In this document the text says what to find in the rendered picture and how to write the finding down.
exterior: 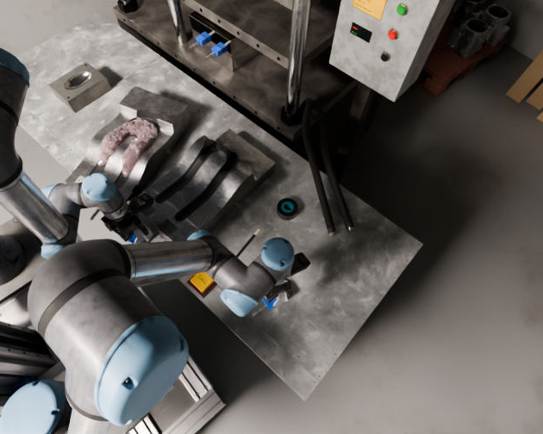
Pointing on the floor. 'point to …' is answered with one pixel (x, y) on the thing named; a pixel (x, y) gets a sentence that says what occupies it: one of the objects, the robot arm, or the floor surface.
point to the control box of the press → (382, 54)
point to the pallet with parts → (464, 43)
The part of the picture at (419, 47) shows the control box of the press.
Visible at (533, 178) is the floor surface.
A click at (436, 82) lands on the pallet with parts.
